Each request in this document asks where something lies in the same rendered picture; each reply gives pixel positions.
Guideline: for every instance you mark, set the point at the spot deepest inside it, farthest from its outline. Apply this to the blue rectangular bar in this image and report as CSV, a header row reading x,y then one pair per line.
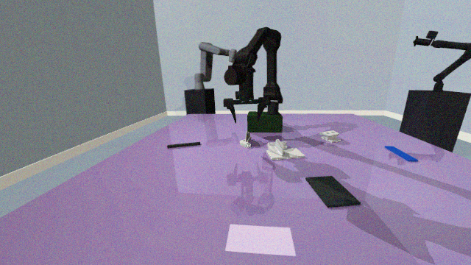
x,y
401,154

